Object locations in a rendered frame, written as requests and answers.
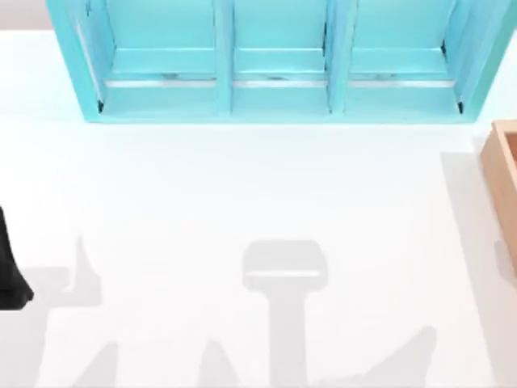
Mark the salmon-coloured shallow box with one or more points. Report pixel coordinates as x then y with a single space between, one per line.
499 178

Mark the light blue rack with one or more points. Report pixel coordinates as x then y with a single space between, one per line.
278 101

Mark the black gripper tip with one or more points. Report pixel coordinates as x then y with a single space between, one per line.
10 275

